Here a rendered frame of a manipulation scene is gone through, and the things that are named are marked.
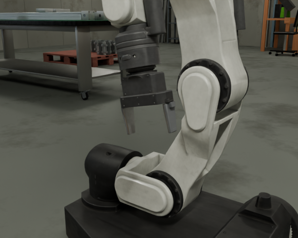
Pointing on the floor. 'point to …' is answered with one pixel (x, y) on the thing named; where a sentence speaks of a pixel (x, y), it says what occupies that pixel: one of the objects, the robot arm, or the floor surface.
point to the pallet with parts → (102, 55)
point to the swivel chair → (290, 34)
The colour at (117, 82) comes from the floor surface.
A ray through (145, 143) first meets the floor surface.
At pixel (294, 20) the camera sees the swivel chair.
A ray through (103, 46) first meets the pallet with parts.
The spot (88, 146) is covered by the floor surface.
